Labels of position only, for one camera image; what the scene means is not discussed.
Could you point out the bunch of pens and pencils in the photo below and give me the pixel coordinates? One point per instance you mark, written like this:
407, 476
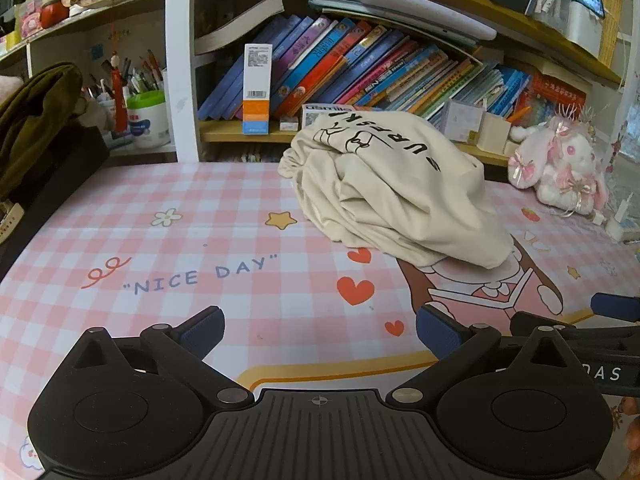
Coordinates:
140, 77

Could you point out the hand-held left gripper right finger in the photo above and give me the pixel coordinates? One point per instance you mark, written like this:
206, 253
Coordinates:
440, 327

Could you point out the red tassel charm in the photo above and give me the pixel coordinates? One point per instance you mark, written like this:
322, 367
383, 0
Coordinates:
120, 95

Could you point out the white plug adapter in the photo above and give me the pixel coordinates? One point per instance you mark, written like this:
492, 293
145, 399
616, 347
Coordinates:
599, 218

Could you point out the olive green cloth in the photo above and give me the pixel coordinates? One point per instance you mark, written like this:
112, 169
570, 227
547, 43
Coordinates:
35, 120

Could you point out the pink checked cartoon table mat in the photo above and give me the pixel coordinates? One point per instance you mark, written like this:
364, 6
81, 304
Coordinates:
200, 220

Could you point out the wooden bookshelf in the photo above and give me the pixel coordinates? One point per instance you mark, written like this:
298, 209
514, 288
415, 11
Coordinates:
225, 130

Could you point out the white jar with green rim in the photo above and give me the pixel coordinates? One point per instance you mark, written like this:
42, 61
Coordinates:
148, 120

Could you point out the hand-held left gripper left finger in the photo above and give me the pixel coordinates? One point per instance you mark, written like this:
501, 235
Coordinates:
202, 331

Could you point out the white power strip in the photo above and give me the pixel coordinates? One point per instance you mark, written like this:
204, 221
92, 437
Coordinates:
625, 225

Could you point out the cream box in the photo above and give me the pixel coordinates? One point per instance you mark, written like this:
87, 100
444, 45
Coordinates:
495, 132

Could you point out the white box with yellow label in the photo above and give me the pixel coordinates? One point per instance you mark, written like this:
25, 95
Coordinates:
462, 120

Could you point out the white flat device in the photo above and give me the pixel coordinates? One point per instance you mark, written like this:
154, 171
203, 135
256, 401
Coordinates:
425, 10

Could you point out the white storage box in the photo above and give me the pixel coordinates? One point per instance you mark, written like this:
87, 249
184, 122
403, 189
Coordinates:
575, 27

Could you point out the white carton with orange end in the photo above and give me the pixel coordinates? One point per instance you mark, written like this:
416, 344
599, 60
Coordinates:
312, 116

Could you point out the small white box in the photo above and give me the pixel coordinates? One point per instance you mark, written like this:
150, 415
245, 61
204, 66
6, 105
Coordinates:
289, 123

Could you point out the pink white plush bunny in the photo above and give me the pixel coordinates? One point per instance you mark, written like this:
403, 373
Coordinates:
560, 160

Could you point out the beige printed t-shirt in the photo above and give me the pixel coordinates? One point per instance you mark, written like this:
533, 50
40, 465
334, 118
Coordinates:
400, 200

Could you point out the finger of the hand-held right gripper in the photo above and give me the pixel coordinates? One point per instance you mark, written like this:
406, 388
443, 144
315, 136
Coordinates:
615, 307
595, 337

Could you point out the row of colourful books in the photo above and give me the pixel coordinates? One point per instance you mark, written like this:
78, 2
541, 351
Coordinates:
350, 60

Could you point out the thick white paperback book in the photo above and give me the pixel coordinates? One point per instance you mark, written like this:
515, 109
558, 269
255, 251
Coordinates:
235, 25

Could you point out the red round ornament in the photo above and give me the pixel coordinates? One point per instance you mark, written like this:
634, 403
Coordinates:
54, 15

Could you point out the white orange blue carton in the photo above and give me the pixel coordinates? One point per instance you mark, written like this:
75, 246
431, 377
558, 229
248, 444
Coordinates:
256, 80

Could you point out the white shelf post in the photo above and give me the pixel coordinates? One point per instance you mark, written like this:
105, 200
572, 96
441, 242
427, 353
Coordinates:
182, 60

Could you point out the woven straw basket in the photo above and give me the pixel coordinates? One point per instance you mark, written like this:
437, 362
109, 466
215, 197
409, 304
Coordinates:
609, 25

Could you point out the white side shelf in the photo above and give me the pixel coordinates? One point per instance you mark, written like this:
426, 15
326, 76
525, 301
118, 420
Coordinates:
75, 30

